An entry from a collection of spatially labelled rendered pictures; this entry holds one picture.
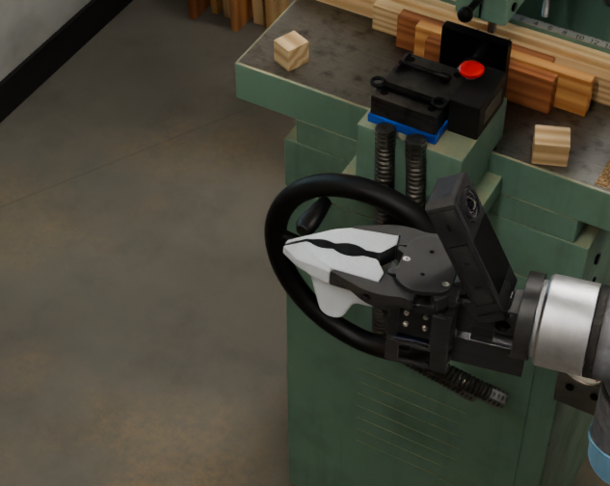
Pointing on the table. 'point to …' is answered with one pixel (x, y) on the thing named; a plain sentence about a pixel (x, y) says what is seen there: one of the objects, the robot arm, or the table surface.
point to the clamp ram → (473, 47)
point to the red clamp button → (471, 69)
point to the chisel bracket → (493, 10)
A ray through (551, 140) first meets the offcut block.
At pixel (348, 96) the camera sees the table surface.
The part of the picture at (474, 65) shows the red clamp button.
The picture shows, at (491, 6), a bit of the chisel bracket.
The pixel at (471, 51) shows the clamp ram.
